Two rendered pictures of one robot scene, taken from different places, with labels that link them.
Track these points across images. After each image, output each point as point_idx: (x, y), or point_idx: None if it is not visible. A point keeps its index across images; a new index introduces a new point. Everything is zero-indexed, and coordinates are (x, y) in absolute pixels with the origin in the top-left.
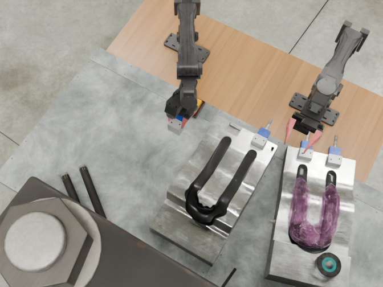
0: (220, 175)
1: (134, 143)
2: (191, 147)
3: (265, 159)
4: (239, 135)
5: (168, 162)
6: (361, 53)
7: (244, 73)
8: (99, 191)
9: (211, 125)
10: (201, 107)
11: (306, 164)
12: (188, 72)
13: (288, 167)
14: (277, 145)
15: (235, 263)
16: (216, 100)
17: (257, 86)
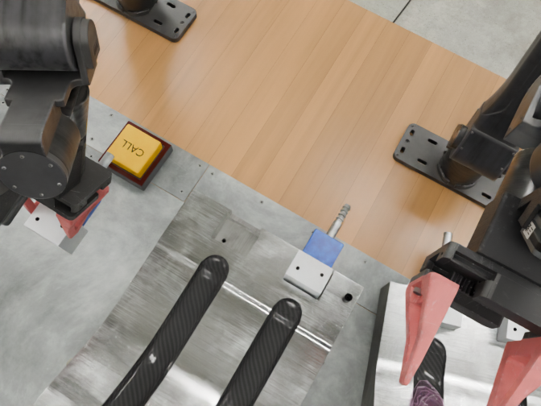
0: (187, 380)
1: None
2: (124, 275)
3: (326, 331)
4: (253, 254)
5: (55, 318)
6: (514, 41)
7: (281, 71)
8: None
9: (174, 221)
10: (159, 160)
11: (441, 340)
12: (30, 58)
13: (391, 346)
14: (361, 271)
15: None
16: (204, 141)
17: (313, 105)
